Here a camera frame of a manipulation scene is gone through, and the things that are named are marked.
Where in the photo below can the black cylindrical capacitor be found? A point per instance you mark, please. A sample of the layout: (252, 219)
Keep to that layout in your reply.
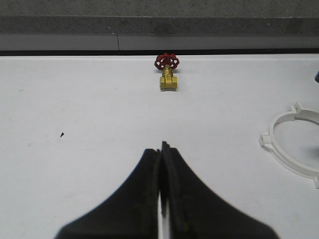
(317, 77)

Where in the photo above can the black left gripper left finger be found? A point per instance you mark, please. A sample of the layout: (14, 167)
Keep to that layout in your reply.
(130, 213)

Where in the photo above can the brass valve red handwheel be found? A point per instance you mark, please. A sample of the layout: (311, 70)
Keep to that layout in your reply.
(167, 63)

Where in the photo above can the white half pipe clamp with tab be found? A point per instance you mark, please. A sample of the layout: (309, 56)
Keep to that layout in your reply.
(268, 141)

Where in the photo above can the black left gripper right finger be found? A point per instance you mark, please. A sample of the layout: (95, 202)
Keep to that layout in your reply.
(196, 212)

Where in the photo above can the grey stone countertop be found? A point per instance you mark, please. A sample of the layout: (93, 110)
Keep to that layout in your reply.
(161, 17)

